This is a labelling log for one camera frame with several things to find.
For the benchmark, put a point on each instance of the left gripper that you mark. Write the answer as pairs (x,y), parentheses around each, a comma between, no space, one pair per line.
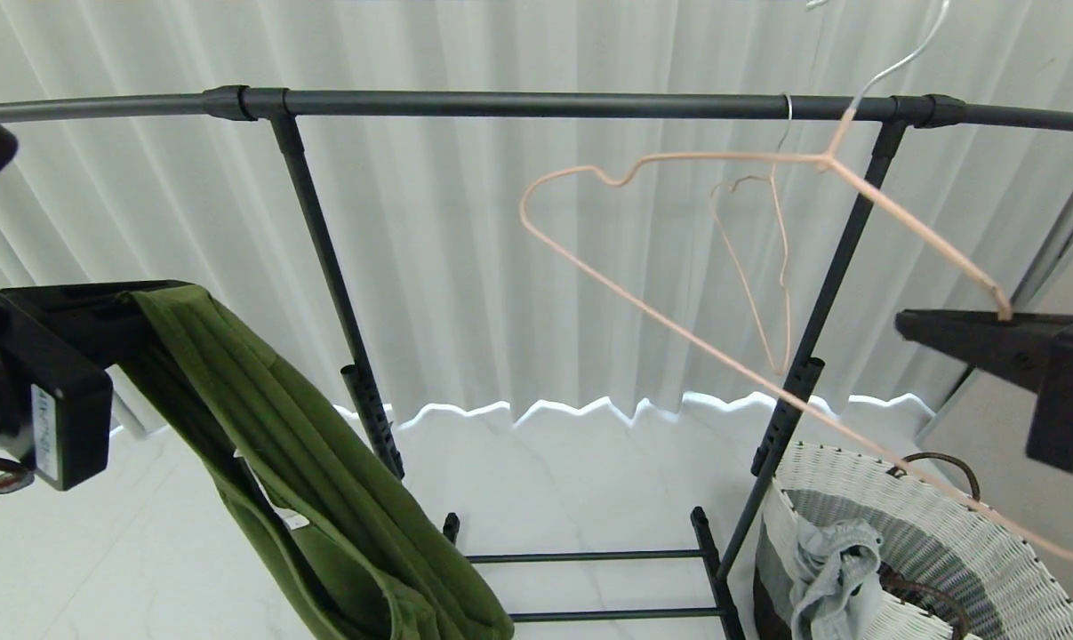
(65,418)

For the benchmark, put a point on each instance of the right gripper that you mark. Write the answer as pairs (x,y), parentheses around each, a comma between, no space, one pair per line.
(1069,418)

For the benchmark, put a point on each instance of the green printed T-shirt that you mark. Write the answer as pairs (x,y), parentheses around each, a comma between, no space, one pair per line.
(323,462)

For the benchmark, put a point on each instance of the pink clothes hanger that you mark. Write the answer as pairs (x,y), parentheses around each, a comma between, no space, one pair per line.
(825,160)
(772,173)

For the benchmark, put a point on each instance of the white laundry basket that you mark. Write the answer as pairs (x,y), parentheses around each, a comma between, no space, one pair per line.
(989,551)

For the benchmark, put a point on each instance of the black clothes rack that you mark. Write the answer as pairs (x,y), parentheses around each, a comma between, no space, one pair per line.
(500,104)

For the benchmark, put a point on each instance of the pale grey garment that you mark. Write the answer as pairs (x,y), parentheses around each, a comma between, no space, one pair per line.
(834,569)

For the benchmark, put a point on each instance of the white curtain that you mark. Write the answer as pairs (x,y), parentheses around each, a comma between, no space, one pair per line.
(500,267)

